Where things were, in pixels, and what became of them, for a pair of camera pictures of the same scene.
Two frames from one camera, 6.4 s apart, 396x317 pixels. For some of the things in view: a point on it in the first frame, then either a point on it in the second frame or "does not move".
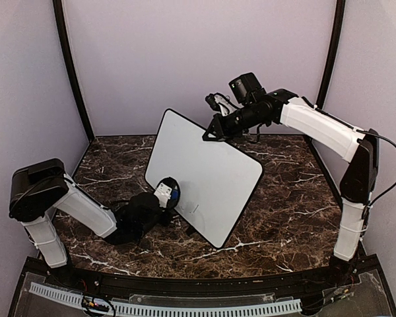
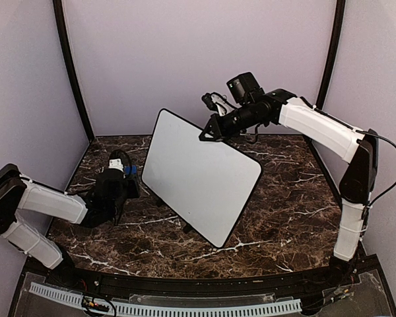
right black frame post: x=339 y=17 does not move
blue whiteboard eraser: x=175 y=194 → x=131 y=170
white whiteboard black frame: x=216 y=180 does not move
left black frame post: x=61 y=28 does not move
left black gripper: x=167 y=221 → x=134 y=191
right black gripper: x=220 y=131 does not move
